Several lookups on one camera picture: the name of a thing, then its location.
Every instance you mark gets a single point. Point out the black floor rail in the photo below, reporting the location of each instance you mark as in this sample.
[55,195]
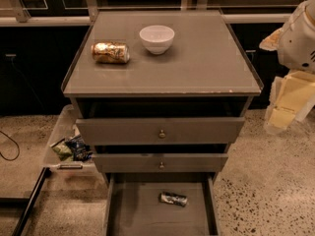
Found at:
[24,206]

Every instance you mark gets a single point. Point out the brass top drawer knob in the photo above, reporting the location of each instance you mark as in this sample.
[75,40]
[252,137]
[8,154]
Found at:
[161,134]

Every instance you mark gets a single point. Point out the blue snack bag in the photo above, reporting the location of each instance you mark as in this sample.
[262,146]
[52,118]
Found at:
[81,152]

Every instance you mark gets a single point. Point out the white ceramic bowl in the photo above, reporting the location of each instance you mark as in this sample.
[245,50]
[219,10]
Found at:
[157,39]

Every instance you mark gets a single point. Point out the metal window frame railing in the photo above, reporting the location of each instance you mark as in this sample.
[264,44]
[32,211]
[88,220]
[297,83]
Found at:
[234,11]

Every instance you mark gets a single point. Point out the grey drawer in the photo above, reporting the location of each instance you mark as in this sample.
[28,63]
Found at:
[149,162]
[134,209]
[144,131]

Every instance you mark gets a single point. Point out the grey top drawer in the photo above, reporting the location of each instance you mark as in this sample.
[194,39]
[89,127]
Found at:
[144,131]

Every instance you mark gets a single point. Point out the grey drawer cabinet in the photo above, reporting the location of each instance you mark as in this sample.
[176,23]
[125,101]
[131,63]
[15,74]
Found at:
[204,73]

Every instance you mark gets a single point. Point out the brass drawer knob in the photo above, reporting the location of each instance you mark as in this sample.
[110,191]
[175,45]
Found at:
[161,165]
[161,134]

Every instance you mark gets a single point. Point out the grey bottom drawer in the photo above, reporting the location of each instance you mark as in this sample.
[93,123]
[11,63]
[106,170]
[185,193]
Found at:
[134,209]

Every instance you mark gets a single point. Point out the silver blue redbull can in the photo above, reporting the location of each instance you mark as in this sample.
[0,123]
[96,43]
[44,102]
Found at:
[173,199]

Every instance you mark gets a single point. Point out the clear plastic storage bin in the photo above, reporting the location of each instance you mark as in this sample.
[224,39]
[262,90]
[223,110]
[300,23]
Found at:
[65,128]

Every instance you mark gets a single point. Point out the grey middle drawer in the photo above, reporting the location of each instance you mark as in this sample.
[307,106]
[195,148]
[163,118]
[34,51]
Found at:
[149,162]

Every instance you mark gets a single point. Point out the gold soda can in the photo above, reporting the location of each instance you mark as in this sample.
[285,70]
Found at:
[111,52]

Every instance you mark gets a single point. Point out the green snack bag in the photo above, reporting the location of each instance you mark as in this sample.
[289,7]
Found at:
[63,152]

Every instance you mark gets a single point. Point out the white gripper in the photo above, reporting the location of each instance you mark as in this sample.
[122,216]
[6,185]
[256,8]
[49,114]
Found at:
[296,46]

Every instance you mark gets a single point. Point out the brass middle drawer knob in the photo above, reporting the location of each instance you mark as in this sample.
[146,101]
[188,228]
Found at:
[161,165]

